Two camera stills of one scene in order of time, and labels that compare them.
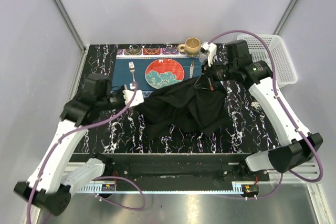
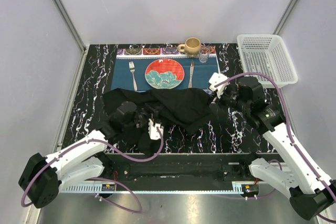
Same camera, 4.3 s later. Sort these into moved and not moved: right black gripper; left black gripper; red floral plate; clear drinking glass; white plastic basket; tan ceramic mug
Moved: right black gripper; left black gripper
Not moved: tan ceramic mug; clear drinking glass; white plastic basket; red floral plate
